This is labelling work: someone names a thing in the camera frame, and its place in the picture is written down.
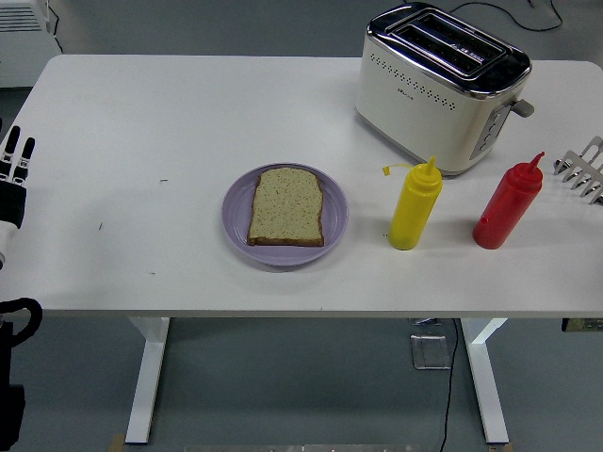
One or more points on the purple round plate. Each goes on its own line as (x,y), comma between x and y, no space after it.
(235,221)

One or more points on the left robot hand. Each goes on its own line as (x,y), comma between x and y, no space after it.
(13,202)

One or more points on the table control panel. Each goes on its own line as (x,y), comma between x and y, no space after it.
(581,325)

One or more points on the silver metal toast rack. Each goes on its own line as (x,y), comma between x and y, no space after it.
(586,176)

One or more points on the red squeeze bottle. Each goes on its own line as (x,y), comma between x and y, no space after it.
(509,207)

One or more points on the yellow squeeze bottle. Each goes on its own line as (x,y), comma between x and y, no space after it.
(414,212)

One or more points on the white table leg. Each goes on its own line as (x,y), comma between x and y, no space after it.
(487,376)
(146,376)

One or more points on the white heater unit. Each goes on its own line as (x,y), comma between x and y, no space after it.
(23,52)

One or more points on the bread slice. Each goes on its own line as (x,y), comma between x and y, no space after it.
(287,207)

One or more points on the cream and chrome toaster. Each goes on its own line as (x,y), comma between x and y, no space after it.
(424,117)

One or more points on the metal floor socket plate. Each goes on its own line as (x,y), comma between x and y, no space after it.
(429,352)

